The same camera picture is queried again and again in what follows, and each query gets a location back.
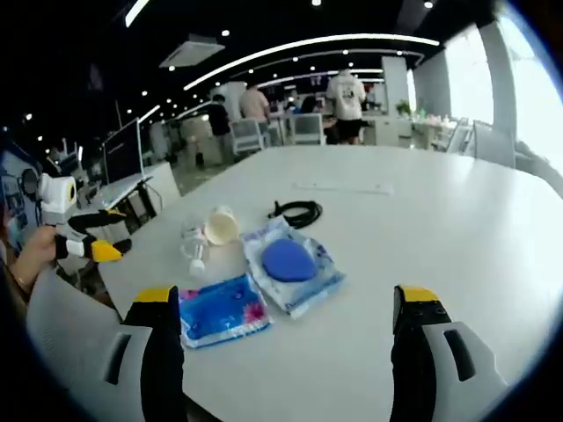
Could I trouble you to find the blue wipes packet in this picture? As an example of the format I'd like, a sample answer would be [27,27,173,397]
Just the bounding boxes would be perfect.
[177,273,274,351]

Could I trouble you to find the ceiling air conditioner unit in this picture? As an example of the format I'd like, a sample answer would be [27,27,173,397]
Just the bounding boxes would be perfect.
[158,36,226,69]

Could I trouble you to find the white table cable cover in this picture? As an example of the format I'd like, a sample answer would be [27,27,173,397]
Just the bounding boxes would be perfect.
[293,179,395,196]

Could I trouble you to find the white tabletop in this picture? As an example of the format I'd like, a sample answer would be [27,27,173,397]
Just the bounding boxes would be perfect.
[94,144,563,422]

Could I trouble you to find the computer monitor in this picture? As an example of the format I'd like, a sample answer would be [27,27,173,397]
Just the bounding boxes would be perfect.
[102,117,147,186]

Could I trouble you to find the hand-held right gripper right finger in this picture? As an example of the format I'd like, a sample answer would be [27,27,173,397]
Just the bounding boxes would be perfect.
[390,284,507,422]

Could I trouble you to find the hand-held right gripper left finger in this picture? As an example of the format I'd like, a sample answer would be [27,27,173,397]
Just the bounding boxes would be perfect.
[90,285,188,422]

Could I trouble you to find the white paper cup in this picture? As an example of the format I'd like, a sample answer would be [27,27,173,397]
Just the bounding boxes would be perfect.
[205,204,242,247]

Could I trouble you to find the curved ceiling light strip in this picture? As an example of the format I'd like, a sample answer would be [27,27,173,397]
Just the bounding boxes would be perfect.
[183,34,442,91]

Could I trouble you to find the person's left hand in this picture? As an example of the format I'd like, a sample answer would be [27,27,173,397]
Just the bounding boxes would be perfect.
[17,226,61,274]

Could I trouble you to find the clear plastic bottle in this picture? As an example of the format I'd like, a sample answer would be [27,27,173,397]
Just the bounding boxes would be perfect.
[179,214,213,279]

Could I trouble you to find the grey chair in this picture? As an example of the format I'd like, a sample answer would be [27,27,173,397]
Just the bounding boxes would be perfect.
[25,266,133,422]

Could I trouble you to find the clear packet with blue puff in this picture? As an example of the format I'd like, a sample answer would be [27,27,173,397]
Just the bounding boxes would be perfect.
[240,216,347,320]

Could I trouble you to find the black cable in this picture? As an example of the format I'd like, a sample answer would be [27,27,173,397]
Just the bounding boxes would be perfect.
[267,199,325,230]

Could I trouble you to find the white side desk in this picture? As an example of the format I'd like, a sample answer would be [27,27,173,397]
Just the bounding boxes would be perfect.
[85,174,156,215]

